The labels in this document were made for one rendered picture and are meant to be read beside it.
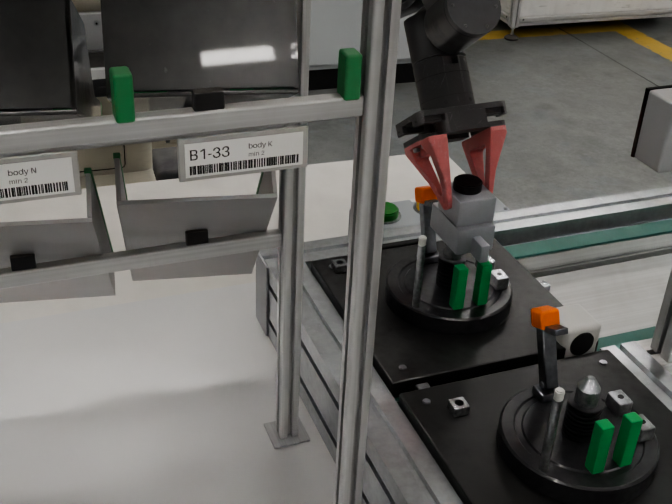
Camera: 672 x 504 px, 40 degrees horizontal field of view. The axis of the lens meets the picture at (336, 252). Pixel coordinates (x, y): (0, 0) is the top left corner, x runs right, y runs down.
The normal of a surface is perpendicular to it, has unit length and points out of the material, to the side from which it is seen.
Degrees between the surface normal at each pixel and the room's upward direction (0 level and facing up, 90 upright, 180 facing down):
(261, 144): 90
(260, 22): 65
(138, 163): 98
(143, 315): 0
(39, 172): 90
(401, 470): 0
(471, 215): 91
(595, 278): 0
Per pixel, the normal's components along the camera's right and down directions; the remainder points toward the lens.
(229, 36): 0.18, 0.10
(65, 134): 0.36, 0.49
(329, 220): 0.04, -0.86
